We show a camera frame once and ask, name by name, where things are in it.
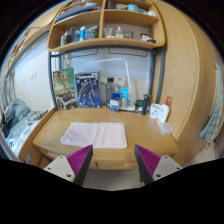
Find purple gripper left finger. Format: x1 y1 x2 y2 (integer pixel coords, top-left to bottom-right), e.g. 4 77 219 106
44 145 93 186

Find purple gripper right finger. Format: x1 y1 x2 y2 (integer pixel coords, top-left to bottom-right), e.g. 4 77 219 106
134 145 182 185

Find pink towel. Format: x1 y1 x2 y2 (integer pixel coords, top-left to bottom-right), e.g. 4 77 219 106
60 122 128 149

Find clear plastic cup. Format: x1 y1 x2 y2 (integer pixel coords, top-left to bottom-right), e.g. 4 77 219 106
159 122 173 135

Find white mug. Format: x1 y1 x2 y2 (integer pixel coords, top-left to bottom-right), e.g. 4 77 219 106
150 104 161 119

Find white pump lotion bottle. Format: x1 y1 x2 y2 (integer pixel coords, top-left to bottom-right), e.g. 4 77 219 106
157 97 170 124

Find black bottle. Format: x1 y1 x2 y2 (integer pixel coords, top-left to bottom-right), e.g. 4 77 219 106
141 94 150 115

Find patterned hanging cloth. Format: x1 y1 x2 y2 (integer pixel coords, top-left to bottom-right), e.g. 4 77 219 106
200 65 224 142

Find small blue box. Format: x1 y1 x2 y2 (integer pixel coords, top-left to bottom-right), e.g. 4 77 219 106
110 92 120 112

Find bed with grey bedding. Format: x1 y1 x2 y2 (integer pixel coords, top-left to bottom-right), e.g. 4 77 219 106
1 99 48 156

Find green toy box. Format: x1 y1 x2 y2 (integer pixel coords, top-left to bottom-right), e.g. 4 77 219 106
53 68 77 110

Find light blue carton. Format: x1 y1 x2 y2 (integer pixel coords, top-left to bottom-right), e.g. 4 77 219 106
121 87 128 108

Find dark blue robot model box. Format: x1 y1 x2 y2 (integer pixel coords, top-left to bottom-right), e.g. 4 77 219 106
74 72 100 108

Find wooden wardrobe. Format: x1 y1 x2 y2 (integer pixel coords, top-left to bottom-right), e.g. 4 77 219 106
154 0 220 163

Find blue bottle on shelf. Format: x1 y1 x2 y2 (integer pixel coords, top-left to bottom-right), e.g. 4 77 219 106
79 26 86 41

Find wooden wall shelf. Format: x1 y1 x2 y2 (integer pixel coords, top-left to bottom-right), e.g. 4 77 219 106
47 0 166 52

